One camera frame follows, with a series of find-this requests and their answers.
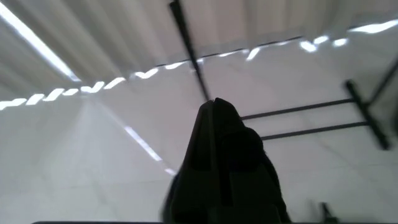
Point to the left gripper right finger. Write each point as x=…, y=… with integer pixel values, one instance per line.
x=252, y=193

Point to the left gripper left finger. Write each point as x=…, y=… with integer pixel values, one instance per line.
x=196, y=174

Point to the black garment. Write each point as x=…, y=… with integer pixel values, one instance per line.
x=239, y=140

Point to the black clothes rack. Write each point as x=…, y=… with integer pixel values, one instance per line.
x=186, y=37

